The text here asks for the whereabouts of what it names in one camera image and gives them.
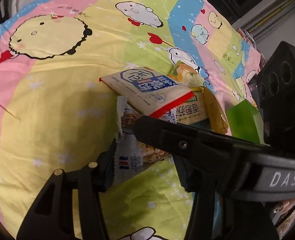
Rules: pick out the beige red-edged snack packet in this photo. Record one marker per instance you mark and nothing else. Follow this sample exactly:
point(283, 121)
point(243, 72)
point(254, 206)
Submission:
point(142, 87)

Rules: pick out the person's right hand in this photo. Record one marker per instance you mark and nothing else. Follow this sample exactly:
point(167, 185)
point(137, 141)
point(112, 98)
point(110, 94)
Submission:
point(285, 206)

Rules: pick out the yellow snack packet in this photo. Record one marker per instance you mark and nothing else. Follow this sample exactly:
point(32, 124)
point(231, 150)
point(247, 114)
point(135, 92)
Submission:
point(215, 112)

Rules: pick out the small orange-print snack packet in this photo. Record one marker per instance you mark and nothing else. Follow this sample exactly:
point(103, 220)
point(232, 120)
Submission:
point(185, 73)

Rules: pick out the green box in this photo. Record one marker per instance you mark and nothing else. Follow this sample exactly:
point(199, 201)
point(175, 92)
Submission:
point(242, 122)

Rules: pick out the yellow cracker packet green label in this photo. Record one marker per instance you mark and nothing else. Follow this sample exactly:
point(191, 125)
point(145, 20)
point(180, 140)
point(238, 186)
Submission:
point(190, 110)

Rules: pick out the striped cartoon printed blanket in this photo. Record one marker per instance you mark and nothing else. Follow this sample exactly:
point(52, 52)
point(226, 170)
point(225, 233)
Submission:
point(62, 92)

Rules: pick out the grey curtain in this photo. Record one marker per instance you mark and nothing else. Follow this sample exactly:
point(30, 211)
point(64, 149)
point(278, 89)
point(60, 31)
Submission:
point(270, 22)

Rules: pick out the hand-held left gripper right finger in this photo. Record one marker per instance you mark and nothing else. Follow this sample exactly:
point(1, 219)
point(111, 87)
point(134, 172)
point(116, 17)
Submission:
point(182, 174)

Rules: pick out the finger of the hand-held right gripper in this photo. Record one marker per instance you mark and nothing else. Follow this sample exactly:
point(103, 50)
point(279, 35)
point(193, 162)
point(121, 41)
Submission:
point(200, 145)

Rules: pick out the pink printed cloth pile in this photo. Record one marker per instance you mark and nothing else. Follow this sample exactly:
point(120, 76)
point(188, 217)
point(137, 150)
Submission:
point(250, 45)

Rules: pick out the white puffed snack packet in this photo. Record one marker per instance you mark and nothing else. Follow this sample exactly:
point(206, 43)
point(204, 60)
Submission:
point(128, 160)

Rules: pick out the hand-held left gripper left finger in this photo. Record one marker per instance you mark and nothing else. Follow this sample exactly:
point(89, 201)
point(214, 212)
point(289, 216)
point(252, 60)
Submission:
point(107, 175)

